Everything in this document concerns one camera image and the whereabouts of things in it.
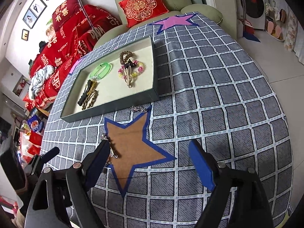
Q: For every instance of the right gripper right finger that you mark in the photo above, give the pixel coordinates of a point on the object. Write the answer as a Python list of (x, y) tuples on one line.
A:
[(250, 208)]

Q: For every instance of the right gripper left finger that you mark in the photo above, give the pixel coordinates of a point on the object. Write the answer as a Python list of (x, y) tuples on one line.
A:
[(56, 190)]

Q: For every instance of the black scalloped hair clip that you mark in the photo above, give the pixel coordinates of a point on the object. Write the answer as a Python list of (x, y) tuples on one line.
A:
[(85, 93)]

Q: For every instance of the green plastic bangle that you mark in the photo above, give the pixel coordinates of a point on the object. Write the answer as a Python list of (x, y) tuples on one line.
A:
[(100, 71)]

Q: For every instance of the beige hair clip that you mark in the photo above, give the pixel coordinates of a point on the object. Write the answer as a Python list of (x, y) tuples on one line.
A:
[(128, 76)]

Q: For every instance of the small black claw clip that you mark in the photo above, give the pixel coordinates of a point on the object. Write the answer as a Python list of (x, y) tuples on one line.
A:
[(130, 63)]

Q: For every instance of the grey jewelry tray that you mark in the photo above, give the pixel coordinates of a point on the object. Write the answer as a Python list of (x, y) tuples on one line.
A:
[(113, 92)]

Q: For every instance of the blue snack box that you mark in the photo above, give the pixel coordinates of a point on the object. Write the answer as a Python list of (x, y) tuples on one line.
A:
[(36, 123)]

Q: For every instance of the brown star mat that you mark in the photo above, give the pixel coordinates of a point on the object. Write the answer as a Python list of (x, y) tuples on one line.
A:
[(134, 150)]

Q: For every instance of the grey white blanket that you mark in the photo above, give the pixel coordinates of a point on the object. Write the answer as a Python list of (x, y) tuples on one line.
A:
[(39, 79)]

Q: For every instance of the grey checked tablecloth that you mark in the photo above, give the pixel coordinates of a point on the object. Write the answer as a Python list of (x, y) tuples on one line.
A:
[(210, 90)]

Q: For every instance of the pink star sticker left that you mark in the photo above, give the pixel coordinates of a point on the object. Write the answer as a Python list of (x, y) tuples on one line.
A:
[(75, 64)]

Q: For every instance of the pink star sticker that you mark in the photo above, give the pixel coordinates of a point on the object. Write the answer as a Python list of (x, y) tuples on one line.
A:
[(176, 20), (75, 64)]

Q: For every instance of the patterned board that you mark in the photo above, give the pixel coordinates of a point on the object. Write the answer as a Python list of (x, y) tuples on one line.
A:
[(291, 33)]

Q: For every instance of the dark red pillow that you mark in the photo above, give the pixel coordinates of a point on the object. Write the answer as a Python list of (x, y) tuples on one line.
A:
[(64, 12)]

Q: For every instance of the slippers rack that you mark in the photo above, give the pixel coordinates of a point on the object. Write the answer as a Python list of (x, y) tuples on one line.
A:
[(275, 19)]

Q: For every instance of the pink star sticker right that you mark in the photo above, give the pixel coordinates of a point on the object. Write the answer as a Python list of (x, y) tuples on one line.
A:
[(176, 20)]

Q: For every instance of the lower washing machine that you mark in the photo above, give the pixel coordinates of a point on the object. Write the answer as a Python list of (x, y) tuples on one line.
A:
[(253, 11)]

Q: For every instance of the green recliner armchair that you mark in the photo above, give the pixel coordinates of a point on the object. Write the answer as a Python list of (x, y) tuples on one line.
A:
[(174, 7)]

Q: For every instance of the red embroidered cushion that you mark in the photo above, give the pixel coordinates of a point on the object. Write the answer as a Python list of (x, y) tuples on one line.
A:
[(137, 11)]

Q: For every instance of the small picture frame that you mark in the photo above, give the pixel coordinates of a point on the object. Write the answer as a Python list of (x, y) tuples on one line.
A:
[(25, 34)]

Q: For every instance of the picture frame pair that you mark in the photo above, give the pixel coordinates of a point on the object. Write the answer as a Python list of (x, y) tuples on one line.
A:
[(34, 11)]

